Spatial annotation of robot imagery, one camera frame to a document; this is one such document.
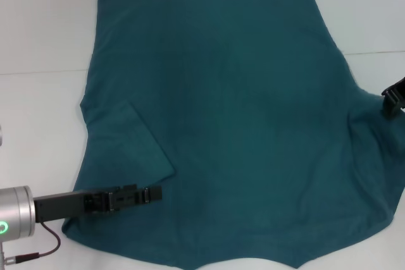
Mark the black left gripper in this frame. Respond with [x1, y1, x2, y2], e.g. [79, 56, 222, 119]
[34, 183, 163, 223]

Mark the blue-green shirt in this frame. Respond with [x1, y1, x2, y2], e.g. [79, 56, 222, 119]
[61, 0, 405, 270]

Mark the dark red cable with plug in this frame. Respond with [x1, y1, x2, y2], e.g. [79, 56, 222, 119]
[8, 221, 61, 260]

